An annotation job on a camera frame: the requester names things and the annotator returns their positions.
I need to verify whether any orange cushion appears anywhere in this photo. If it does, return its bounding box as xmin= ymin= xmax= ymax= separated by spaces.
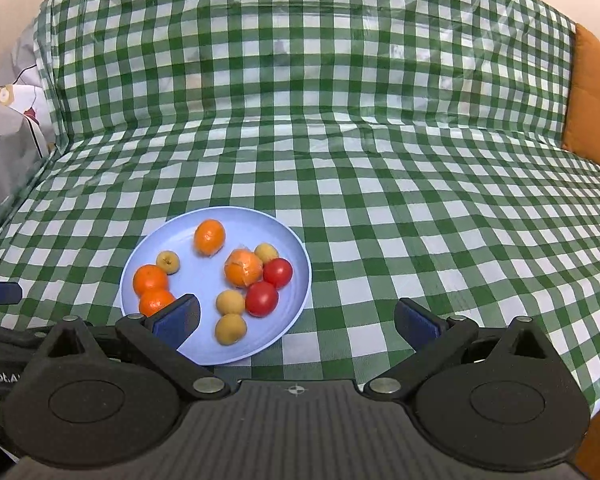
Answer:
xmin=562 ymin=23 xmax=600 ymax=166

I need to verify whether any small red tomato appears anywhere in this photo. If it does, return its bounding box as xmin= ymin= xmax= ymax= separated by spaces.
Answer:
xmin=262 ymin=258 xmax=294 ymax=289

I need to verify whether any yellow fruit in plate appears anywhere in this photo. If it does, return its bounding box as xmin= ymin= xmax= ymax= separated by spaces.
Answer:
xmin=215 ymin=289 xmax=246 ymax=315

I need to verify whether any green white checkered cloth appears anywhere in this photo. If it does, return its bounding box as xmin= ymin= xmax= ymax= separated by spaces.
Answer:
xmin=0 ymin=0 xmax=600 ymax=411

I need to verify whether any wrapped orange tangerine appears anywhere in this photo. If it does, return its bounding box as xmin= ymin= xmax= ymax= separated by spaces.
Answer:
xmin=224 ymin=248 xmax=263 ymax=288

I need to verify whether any yellow fruit at front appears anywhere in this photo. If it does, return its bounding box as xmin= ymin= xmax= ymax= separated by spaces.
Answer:
xmin=214 ymin=313 xmax=247 ymax=346

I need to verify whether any small yellow round fruit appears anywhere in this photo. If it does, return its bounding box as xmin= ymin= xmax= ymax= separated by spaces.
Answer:
xmin=156 ymin=250 xmax=181 ymax=275

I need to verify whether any grey white patterned blanket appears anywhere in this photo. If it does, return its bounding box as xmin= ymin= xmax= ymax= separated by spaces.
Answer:
xmin=0 ymin=26 xmax=56 ymax=207

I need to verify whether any tangerine in plate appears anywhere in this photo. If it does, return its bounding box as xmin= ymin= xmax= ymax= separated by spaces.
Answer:
xmin=194 ymin=219 xmax=225 ymax=257

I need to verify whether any large red tomato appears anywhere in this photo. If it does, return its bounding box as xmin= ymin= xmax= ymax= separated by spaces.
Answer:
xmin=245 ymin=281 xmax=278 ymax=318

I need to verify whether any light blue plate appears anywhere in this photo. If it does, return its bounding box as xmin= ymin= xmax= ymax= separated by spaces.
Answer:
xmin=118 ymin=206 xmax=312 ymax=366

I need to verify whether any small orange tangerine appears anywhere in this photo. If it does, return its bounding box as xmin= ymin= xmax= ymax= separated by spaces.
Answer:
xmin=138 ymin=288 xmax=175 ymax=318

